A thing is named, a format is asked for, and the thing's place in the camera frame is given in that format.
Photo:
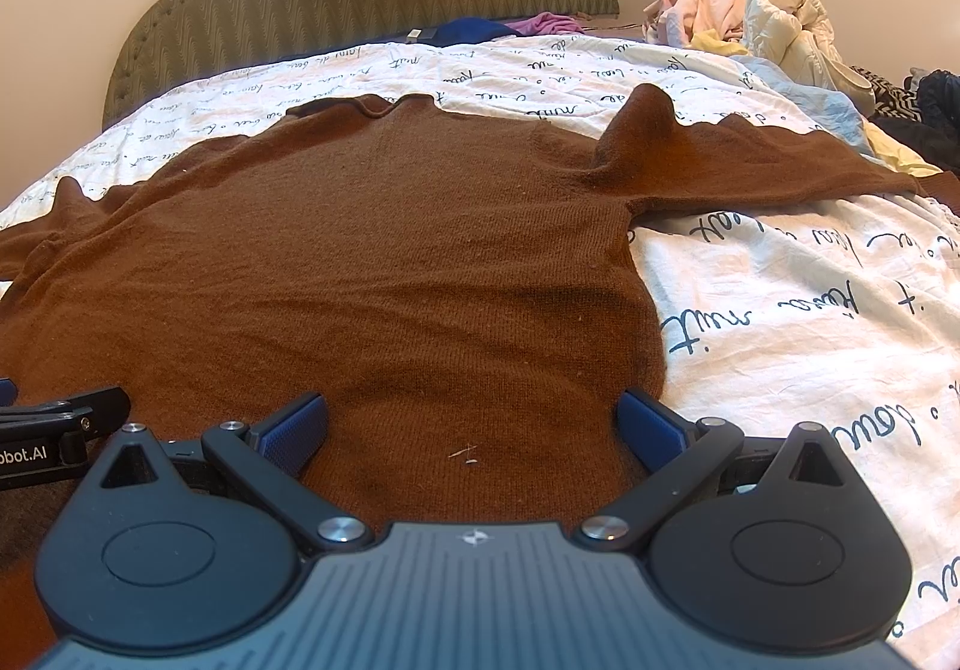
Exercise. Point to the cream puffy quilt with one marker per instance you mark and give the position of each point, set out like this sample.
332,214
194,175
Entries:
798,36

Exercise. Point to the light blue cloth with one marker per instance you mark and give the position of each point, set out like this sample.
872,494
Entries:
829,109

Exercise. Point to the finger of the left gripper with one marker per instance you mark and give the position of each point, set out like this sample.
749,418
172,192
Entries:
75,420

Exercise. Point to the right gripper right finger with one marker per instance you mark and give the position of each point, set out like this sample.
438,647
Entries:
680,457

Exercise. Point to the purple garment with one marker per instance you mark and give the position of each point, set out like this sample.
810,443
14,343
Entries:
545,23

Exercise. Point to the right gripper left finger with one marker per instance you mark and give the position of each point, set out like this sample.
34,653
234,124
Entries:
261,462

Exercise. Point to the white script-print bed sheet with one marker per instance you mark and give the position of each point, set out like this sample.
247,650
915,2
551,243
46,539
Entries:
471,252

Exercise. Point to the brown knit sweater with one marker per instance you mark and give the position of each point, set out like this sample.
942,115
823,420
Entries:
149,560

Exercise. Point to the yellow cloth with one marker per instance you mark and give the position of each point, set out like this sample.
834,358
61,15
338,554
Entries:
708,42

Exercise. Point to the pink clothes pile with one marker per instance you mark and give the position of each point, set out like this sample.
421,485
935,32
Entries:
677,22

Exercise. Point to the blue garment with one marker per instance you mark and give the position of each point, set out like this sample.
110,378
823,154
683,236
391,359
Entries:
468,31

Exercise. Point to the dark clothes pile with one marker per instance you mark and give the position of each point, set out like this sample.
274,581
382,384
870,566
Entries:
915,125

